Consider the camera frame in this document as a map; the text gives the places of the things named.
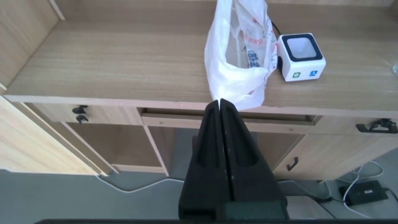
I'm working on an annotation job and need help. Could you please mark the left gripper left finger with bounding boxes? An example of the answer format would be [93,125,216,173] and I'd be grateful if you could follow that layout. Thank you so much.
[178,100,231,220]

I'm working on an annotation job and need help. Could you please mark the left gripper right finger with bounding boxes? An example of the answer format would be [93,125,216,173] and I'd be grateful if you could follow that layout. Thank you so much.
[219,98,290,220]

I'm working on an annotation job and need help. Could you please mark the white plastic shopping bag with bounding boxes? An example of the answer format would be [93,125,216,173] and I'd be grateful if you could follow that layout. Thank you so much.
[203,0,279,111]

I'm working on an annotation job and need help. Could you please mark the white barcode scanner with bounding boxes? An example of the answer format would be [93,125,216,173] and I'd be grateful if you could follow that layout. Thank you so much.
[276,32,327,83]

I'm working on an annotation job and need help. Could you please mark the wooden cabinet door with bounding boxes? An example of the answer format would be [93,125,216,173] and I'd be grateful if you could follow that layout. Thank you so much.
[272,134,398,182]

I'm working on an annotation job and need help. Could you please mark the black power adapter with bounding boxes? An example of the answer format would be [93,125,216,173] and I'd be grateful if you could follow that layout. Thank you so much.
[338,180,389,207]

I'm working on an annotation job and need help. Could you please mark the wooden counter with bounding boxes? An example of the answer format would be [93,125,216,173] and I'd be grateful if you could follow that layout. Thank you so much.
[0,0,398,182]

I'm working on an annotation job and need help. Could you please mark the white cable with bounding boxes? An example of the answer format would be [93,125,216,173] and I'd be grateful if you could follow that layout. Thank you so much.
[334,160,385,219]

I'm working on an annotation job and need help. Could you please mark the wooden drawer with black handle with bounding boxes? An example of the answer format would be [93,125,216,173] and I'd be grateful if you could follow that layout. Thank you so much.
[312,115,398,138]
[32,103,144,126]

